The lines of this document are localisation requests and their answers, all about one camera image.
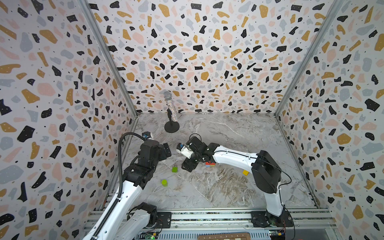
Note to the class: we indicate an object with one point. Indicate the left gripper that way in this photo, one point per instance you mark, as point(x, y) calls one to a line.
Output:
point(162, 154)

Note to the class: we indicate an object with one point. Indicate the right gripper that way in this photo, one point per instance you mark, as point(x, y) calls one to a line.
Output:
point(193, 155)

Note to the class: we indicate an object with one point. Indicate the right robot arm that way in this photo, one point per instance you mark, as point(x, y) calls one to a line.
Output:
point(266, 172)

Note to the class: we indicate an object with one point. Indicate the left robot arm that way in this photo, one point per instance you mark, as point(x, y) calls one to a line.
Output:
point(132, 182)

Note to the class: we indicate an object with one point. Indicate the lime green round block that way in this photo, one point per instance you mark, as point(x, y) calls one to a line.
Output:
point(164, 182)

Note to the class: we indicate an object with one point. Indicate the black microphone stand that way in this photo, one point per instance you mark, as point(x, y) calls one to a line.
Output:
point(171, 126)

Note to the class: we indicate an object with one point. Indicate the glitter silver microphone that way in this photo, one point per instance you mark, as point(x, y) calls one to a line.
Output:
point(170, 105)

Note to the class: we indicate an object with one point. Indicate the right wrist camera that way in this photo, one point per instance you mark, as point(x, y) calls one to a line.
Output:
point(184, 150)

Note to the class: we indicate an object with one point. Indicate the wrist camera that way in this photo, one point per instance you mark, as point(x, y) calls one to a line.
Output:
point(147, 135)
point(184, 150)

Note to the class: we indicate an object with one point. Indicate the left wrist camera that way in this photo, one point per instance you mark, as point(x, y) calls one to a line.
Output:
point(147, 135)

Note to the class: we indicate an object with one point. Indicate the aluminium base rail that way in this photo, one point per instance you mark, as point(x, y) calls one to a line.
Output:
point(243, 219)

